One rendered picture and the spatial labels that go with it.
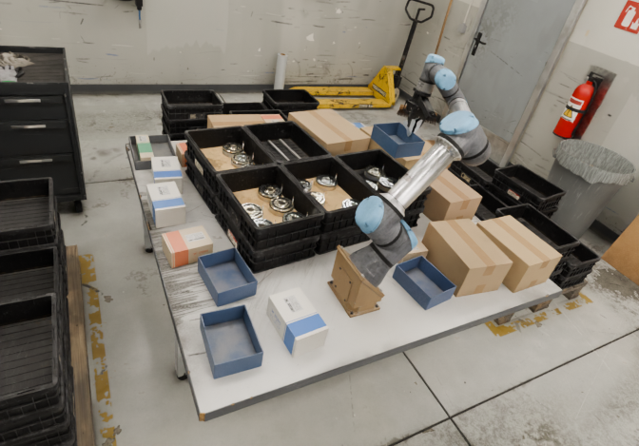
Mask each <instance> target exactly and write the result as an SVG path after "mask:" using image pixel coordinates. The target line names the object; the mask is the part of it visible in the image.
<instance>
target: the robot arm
mask: <svg viewBox="0 0 639 446"><path fill-rule="evenodd" d="M444 62H445V59H444V58H443V57H441V56H438V55H435V54H429V55H428V57H427V59H426V62H425V64H424V67H423V70H422V72H421V74H420V77H419V80H418V83H417V86H416V87H414V89H413V91H414V92H415V93H414V95H413V98H412V99H410V100H406V102H405V105H406V104H407V106H406V107H405V105H404V107H405V108H403V111H404V112H405V113H406V114H409V116H408V120H407V121H404V122H403V125H404V126H405V128H406V129H407V136H408V137H409V136H410V135H411V134H412V131H413V132H414V133H415V132H417V130H418V129H419V128H420V127H421V126H422V124H423V123H424V121H425V119H426V120H427V121H433V120H434V119H435V118H436V114H435V112H434V110H433V108H432V105H431V103H430V101H429V99H428V98H427V97H431V95H432V93H433V91H434V88H435V86H436V87H437V89H438V90H439V92H440V94H441V95H442V97H443V99H444V100H445V102H446V104H447V106H448V109H449V111H450V113H451V114H449V115H448V116H446V117H445V118H444V119H443V120H442V121H441V122H440V126H439V130H440V132H439V133H438V135H437V136H436V137H435V144H434V145H433V146H432V147H431V148H430V149H429V150H428V151H427V152H426V153H425V154H424V155H423V156H422V157H421V158H420V159H419V160H418V161H417V162H416V163H415V164H414V165H413V167H412V168H411V169H410V170H409V171H408V172H407V173H406V174H405V175H404V176H403V177H402V178H401V179H400V180H399V181H398V182H397V183H396V184H395V185H394V186H393V187H392V188H391V189H390V190H389V191H388V192H387V193H379V194H378V196H370V197H369V198H366V199H364V200H363V201H362V202H361V203H360V204H359V206H358V208H357V211H356V217H355V219H356V223H357V225H358V226H359V227H360V229H361V231H362V232H363V233H365V234H366V235H367V236H368V237H369V238H370V239H371V240H372V242H371V243H370V244H369V245H367V246H365V247H363V248H361V249H359V250H357V251H355V252H353V253H352V254H351V255H350V256H349V258H350V260H351V261H352V263H353V264H354V266H355V267H356V268H357V269H358V271H359V272H360V273H361V274H363V275H364V276H365V277H364V278H365V279H366V280H367V281H368V282H370V283H371V284H372V285H373V286H374V287H378V286H379V285H380V284H381V283H382V281H383V279H384V278H385V276H386V274H387V273H388V271H389V270H390V269H391V268H392V267H393V266H394V265H395V264H397V263H398V262H399V261H400V260H401V259H402V258H404V257H405V256H406V255H407V254H408V253H409V252H411V251H412V250H413V249H414V248H415V247H416V246H417V243H418V241H417V238H416V235H415V233H414V232H413V230H412V229H411V228H410V226H409V225H408V224H407V223H406V222H405V221H403V220H402V219H403V218H404V211H405V209H406V208H407V207H408V206H409V205H410V204H411V203H412V202H413V201H414V200H415V199H416V198H417V197H418V196H419V195H420V194H421V193H422V192H423V191H424V190H425V189H426V188H427V187H428V186H429V185H430V184H431V183H432V182H433V181H434V180H435V179H436V178H437V177H438V176H439V175H440V174H441V173H442V172H443V171H444V169H445V168H446V167H447V166H448V165H449V164H450V163H451V162H452V161H461V162H462V163H464V164H465V165H472V166H475V165H482V164H483V163H485V162H486V161H487V160H488V159H489V157H490V155H491V144H490V142H489V140H488V138H487V137H486V135H485V133H484V131H483V129H482V128H481V126H480V124H479V122H478V120H477V119H476V118H475V116H474V115H473V114H472V112H471V111H470V109H469V107H468V103H467V100H466V98H465V97H464V95H463V93H462V92H461V90H460V88H459V86H458V84H457V83H456V78H455V75H454V74H453V72H452V71H450V70H449V69H447V68H445V67H444Z"/></svg>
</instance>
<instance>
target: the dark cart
mask: <svg viewBox="0 0 639 446"><path fill-rule="evenodd" d="M10 51H11V52H12V53H14V54H17V53H19V54H24V55H27V56H28V57H29V59H30V60H29V61H30V62H32V63H34V64H33V65H29V66H25V67H22V68H21V69H19V71H24V72H25V73H24V74H23V75H22V76H20V77H18V78H17V82H1V80H0V181H9V180H21V179H32V178H44V177H51V178H52V180H53V195H55V196H56V200H57V203H63V202H72V201H73V202H74V206H75V208H76V211H77V213H78V212H83V209H82V202H81V200H86V199H87V193H86V185H85V177H84V170H83V162H82V153H81V148H80V141H79V135H78V129H77V123H76V117H75V110H74V104H73V99H72V92H71V86H70V80H69V74H68V62H67V56H66V50H65V48H55V47H26V46H0V54H2V53H9V52H10Z"/></svg>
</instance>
